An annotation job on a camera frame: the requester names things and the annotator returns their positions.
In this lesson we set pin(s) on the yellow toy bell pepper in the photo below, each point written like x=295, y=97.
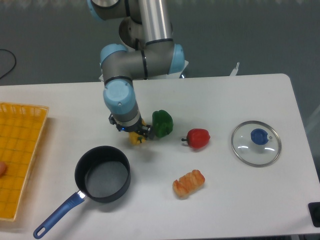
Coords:
x=135, y=138

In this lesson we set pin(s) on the red toy bell pepper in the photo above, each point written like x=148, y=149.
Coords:
x=197, y=138

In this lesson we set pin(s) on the round peach object in basket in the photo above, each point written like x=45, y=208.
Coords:
x=3, y=168

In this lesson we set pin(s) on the toy salmon sushi piece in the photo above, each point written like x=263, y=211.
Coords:
x=188, y=183

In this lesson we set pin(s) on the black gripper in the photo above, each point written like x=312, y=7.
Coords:
x=133, y=125

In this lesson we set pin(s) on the green toy bell pepper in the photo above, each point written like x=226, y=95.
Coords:
x=162, y=123

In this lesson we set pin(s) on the glass lid with blue knob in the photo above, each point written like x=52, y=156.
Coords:
x=256, y=143

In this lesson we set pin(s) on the black device at table edge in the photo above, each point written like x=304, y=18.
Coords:
x=314, y=210

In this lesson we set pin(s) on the yellow woven plastic basket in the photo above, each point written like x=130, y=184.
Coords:
x=21, y=127

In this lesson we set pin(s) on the dark saucepan with blue handle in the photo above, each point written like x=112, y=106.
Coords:
x=102, y=174

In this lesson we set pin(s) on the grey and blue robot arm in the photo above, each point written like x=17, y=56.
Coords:
x=147, y=50

